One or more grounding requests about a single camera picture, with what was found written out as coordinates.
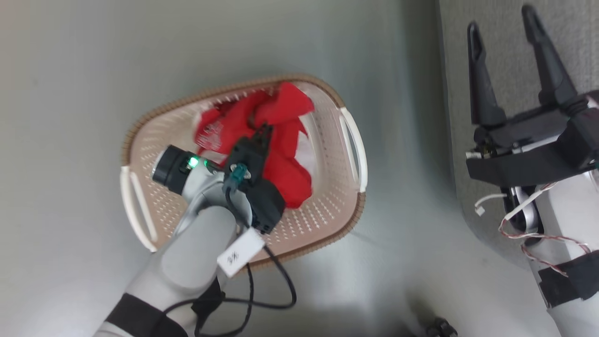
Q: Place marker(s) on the red basketball jersey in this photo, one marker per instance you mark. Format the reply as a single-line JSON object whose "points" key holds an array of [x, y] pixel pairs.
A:
{"points": [[285, 168]]}

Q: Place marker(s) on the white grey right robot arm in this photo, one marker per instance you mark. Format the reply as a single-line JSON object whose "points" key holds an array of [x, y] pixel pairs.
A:
{"points": [[571, 224]]}

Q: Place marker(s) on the beige plastic laundry basket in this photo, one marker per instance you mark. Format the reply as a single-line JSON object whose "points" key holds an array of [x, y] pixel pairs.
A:
{"points": [[323, 206]]}

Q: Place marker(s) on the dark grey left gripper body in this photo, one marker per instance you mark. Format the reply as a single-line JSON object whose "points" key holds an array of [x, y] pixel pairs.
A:
{"points": [[262, 201]]}

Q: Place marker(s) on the grey fabric sofa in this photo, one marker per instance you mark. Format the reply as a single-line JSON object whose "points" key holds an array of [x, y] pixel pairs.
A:
{"points": [[505, 28]]}

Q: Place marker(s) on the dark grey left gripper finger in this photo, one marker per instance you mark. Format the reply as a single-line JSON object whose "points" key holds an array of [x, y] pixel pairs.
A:
{"points": [[252, 135], [266, 133]]}

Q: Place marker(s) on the small black floor object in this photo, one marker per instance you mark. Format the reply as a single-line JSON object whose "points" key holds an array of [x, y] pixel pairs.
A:
{"points": [[441, 327]]}

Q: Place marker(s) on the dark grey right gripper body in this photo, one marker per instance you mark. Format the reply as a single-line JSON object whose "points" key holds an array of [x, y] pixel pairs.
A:
{"points": [[538, 145]]}

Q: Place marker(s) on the white paper label tag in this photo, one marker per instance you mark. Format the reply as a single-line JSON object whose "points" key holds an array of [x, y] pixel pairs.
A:
{"points": [[239, 252]]}

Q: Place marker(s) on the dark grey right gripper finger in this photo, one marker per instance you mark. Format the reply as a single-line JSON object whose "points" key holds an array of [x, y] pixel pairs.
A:
{"points": [[550, 65], [484, 89]]}

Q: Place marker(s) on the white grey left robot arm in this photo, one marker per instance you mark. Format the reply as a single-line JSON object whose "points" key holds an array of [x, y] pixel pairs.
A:
{"points": [[196, 252]]}

